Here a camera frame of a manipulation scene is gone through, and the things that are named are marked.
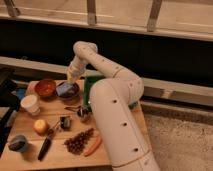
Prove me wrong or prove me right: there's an orange carrot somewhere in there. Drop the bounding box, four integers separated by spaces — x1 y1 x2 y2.
83 135 102 157

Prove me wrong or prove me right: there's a red orange bowl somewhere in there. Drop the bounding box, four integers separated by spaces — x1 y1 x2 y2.
34 79 56 98

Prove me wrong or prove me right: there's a red yellow apple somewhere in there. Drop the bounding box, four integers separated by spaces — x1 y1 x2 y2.
33 119 49 135

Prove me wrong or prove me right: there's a metal window post middle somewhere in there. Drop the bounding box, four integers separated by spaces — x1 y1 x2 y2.
87 0 97 26

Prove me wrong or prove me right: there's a blue object at table edge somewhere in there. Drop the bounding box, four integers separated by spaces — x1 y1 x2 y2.
16 88 26 99

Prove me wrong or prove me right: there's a small black metal clip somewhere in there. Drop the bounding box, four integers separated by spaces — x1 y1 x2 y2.
60 116 71 130

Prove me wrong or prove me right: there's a purple bowl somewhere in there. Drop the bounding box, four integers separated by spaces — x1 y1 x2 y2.
56 83 80 100

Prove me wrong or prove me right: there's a metal window post right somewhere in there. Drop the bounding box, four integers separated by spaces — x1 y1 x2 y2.
147 0 162 32

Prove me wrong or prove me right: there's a metal window post left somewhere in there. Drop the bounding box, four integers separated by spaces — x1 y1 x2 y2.
3 0 21 18

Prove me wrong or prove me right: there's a blue grey sponge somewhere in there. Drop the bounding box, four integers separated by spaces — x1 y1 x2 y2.
56 82 73 96

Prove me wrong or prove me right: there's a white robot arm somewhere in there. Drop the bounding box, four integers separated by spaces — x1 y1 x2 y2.
67 41 160 171

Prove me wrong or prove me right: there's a metal window post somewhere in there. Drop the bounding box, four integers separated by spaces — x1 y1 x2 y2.
87 0 97 26
147 0 162 32
3 0 21 18

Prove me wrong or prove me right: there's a black handled knife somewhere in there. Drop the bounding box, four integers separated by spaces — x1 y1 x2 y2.
37 122 59 161

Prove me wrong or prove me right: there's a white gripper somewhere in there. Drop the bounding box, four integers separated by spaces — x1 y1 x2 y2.
67 56 87 84

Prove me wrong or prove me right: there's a white paper cup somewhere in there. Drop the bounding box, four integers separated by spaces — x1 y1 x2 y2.
21 95 40 116

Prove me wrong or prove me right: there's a bunch of dark grapes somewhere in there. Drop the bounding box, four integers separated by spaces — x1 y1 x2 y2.
64 128 94 155

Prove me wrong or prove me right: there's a green plastic tray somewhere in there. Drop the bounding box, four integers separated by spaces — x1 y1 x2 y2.
84 76 144 114

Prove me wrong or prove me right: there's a silver measuring cup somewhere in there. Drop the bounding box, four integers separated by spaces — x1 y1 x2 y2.
65 106 91 123

